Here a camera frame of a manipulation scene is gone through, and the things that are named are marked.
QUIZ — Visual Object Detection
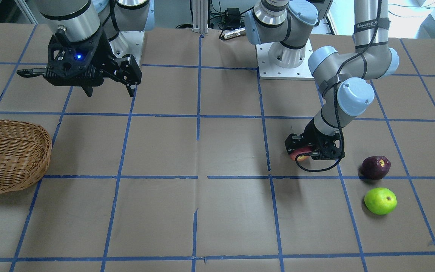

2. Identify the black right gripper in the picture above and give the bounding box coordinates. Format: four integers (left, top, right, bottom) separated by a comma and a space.
17, 29, 143, 97

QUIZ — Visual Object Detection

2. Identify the red apple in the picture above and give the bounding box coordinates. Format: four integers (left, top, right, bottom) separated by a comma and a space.
289, 146, 313, 162

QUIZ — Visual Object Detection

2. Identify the black power adapter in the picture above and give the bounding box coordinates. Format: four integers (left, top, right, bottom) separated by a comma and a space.
224, 8, 241, 25

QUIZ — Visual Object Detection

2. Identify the aluminium frame post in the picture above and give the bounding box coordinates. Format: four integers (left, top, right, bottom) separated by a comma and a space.
190, 0, 209, 36

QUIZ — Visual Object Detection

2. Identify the woven wicker basket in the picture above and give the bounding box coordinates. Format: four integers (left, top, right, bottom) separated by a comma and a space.
0, 119, 52, 194

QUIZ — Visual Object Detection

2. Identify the metal connector plug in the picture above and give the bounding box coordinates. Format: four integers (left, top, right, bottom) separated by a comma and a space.
219, 27, 246, 41

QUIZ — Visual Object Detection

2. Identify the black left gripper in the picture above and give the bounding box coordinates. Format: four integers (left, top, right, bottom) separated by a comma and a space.
285, 123, 345, 160

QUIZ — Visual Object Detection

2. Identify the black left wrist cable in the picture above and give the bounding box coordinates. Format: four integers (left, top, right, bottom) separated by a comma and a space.
295, 128, 345, 173

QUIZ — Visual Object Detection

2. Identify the dark purple apple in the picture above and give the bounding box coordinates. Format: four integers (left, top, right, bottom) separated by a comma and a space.
359, 156, 392, 180

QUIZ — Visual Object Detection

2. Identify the green apple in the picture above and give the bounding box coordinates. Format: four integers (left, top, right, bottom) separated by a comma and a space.
364, 187, 398, 215

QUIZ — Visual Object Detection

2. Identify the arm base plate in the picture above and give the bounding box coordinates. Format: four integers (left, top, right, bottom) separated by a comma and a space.
108, 31, 146, 66
255, 40, 314, 80

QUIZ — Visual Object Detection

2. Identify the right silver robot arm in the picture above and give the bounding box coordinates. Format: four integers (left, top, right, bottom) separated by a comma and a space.
17, 0, 155, 97

